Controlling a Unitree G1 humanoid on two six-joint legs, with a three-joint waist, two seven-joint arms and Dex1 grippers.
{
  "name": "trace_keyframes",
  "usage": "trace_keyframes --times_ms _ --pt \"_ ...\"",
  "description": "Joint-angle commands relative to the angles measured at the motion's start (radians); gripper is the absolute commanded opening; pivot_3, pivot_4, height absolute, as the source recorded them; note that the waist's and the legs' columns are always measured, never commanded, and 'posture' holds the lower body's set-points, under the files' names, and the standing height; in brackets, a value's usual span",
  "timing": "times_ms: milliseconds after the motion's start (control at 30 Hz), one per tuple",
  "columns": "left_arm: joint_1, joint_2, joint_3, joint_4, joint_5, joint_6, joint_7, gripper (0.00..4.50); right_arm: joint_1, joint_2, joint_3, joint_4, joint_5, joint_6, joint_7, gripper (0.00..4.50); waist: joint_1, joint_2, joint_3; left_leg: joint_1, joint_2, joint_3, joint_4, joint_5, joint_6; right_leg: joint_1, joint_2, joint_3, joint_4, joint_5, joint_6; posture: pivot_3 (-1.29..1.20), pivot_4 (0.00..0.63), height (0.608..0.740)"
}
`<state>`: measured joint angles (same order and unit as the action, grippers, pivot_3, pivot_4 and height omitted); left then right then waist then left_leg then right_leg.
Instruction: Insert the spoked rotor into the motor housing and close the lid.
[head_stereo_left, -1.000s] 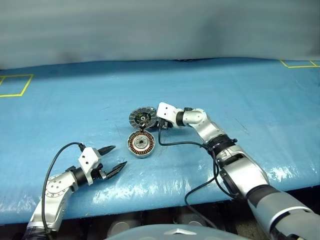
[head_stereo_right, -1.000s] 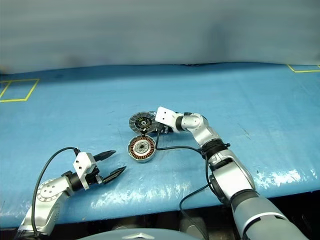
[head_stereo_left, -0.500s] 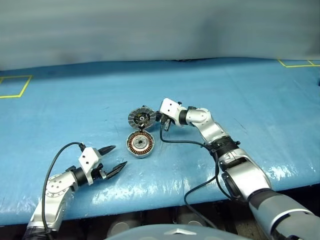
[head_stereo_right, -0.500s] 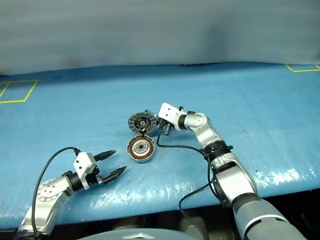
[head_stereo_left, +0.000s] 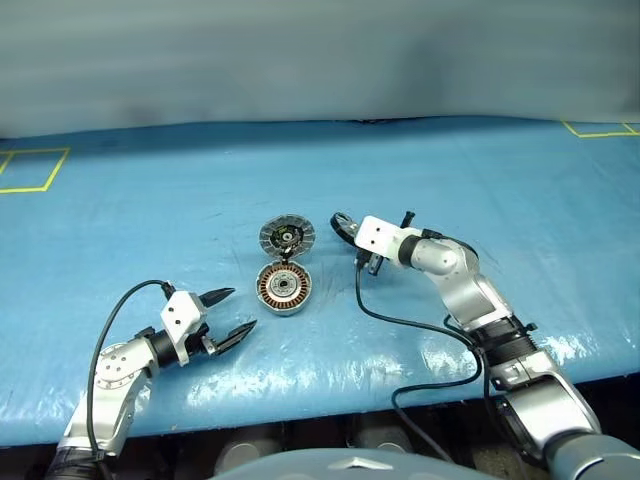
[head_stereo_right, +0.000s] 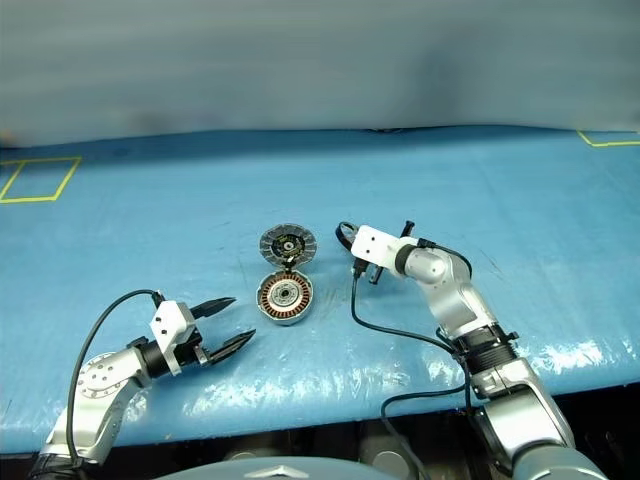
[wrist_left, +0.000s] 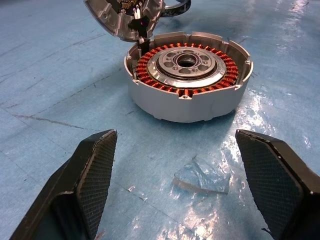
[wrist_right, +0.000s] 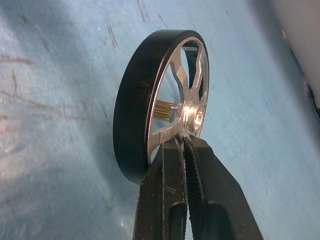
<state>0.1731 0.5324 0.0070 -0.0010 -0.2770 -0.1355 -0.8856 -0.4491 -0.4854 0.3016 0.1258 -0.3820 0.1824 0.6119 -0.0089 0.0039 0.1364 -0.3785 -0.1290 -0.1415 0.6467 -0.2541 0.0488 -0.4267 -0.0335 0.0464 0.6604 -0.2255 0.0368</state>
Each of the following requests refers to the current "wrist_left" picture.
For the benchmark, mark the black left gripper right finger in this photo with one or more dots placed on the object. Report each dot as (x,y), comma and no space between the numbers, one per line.
(280,185)

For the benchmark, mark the silver motor housing copper windings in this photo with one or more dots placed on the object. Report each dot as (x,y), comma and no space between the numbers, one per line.
(187,105)

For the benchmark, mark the clear plastic film scrap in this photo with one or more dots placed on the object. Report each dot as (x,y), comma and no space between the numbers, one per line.
(202,175)

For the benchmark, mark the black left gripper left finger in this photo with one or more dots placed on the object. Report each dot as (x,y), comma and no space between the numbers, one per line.
(75,190)

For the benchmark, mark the blue plastic table cover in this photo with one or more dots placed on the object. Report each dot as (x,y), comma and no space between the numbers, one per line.
(50,87)

